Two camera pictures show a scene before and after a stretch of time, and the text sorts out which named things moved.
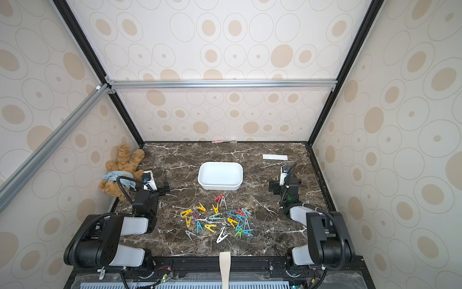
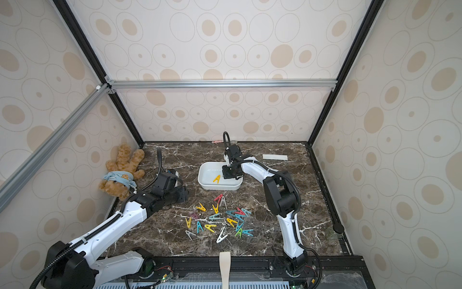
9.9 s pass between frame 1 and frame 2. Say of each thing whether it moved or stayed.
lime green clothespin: stayed
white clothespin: stayed
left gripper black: moved
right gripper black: moved
